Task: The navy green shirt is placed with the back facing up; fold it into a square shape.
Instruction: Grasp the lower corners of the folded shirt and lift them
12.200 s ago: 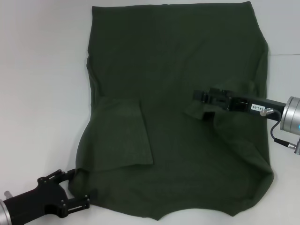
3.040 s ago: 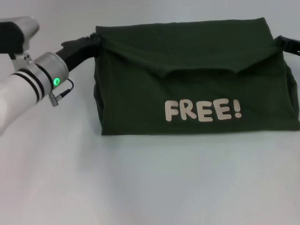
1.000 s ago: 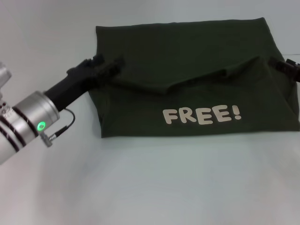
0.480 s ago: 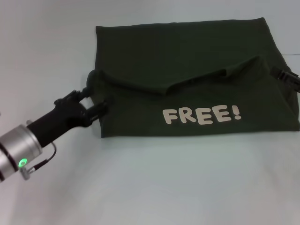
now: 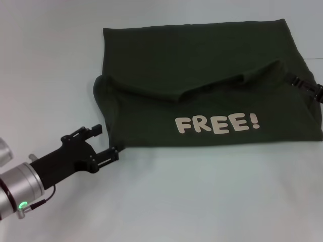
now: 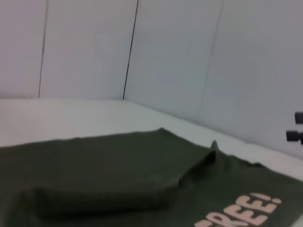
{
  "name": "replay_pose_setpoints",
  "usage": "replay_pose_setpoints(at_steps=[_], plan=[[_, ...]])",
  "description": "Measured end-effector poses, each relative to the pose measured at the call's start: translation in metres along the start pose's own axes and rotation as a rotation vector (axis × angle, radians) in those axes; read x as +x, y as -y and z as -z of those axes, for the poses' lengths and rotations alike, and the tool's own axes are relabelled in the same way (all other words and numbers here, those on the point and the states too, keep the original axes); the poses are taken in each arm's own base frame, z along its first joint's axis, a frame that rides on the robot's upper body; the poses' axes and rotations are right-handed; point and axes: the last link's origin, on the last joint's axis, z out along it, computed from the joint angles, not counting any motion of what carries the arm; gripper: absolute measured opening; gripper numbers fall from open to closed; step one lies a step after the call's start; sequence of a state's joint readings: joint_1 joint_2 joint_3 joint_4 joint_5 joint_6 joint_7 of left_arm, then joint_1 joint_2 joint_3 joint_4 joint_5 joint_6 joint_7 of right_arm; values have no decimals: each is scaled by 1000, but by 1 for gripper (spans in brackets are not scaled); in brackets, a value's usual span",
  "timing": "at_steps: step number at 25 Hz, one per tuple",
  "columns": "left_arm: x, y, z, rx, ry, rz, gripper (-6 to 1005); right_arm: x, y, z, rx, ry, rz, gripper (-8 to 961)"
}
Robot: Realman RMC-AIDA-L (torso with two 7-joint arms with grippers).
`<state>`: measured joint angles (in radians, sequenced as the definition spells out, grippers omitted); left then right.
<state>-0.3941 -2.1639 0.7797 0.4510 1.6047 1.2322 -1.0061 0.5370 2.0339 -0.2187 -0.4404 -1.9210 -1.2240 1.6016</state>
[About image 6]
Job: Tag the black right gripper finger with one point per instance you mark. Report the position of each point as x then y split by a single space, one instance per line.
294 136
299 117

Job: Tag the dark green shirt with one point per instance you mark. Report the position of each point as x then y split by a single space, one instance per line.
118 177

